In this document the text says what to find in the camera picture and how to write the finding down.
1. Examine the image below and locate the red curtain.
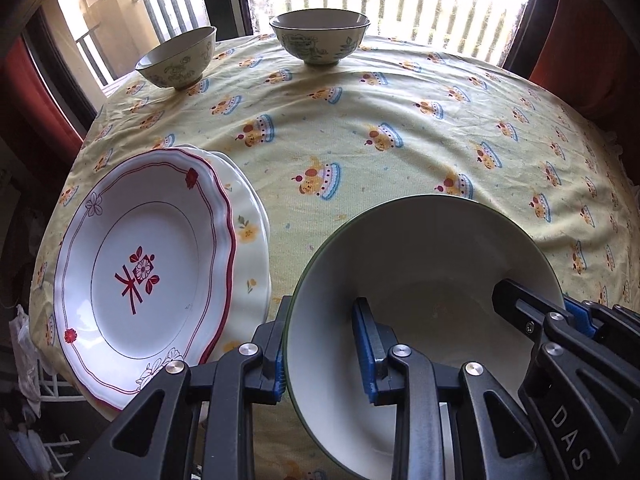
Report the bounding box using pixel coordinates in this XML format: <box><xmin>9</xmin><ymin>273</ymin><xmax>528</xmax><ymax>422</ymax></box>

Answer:
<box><xmin>530</xmin><ymin>0</ymin><xmax>640</xmax><ymax>111</ymax></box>
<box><xmin>5</xmin><ymin>35</ymin><xmax>96</xmax><ymax>146</ymax></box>

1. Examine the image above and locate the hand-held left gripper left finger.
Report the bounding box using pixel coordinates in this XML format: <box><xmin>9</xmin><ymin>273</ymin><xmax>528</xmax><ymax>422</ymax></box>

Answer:
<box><xmin>75</xmin><ymin>296</ymin><xmax>291</xmax><ymax>480</ymax></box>

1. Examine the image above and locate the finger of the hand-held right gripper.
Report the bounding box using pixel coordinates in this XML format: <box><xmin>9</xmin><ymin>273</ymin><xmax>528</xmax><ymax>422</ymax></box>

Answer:
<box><xmin>544</xmin><ymin>297</ymin><xmax>640</xmax><ymax>401</ymax></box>
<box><xmin>492</xmin><ymin>280</ymin><xmax>568</xmax><ymax>346</ymax></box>

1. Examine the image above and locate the red-rimmed white plate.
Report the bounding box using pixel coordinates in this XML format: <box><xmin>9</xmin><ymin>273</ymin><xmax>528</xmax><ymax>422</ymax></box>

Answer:
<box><xmin>52</xmin><ymin>147</ymin><xmax>237</xmax><ymax>413</ymax></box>

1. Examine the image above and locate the green-rimmed floral ceramic bowl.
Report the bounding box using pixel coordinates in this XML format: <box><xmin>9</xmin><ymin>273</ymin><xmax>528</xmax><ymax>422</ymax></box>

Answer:
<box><xmin>269</xmin><ymin>8</ymin><xmax>372</xmax><ymax>67</ymax></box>
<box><xmin>134</xmin><ymin>26</ymin><xmax>217</xmax><ymax>92</ymax></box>
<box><xmin>282</xmin><ymin>194</ymin><xmax>566</xmax><ymax>480</ymax></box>

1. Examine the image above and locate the white plastic bag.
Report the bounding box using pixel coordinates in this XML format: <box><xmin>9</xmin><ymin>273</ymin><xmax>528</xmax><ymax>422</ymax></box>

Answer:
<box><xmin>7</xmin><ymin>305</ymin><xmax>41</xmax><ymax>411</ymax></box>

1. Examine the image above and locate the yellow crown-print tablecloth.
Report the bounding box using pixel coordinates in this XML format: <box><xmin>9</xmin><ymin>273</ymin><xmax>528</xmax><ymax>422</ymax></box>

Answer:
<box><xmin>30</xmin><ymin>30</ymin><xmax>640</xmax><ymax>480</ymax></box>

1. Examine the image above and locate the white wire rack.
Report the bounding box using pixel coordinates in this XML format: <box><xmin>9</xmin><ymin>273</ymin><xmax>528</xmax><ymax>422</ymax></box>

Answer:
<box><xmin>35</xmin><ymin>370</ymin><xmax>86</xmax><ymax>456</ymax></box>

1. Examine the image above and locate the large yellow-flowered scalloped plate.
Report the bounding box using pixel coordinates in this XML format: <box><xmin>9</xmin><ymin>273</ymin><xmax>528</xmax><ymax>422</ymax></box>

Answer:
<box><xmin>175</xmin><ymin>144</ymin><xmax>273</xmax><ymax>371</ymax></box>

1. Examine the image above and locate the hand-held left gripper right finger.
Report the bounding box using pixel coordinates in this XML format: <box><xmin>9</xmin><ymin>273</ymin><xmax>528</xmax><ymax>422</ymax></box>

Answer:
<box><xmin>351</xmin><ymin>297</ymin><xmax>551</xmax><ymax>480</ymax></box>

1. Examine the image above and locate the metal balcony railing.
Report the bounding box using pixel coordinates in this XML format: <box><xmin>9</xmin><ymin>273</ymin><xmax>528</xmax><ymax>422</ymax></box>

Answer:
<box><xmin>75</xmin><ymin>0</ymin><xmax>526</xmax><ymax>86</ymax></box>

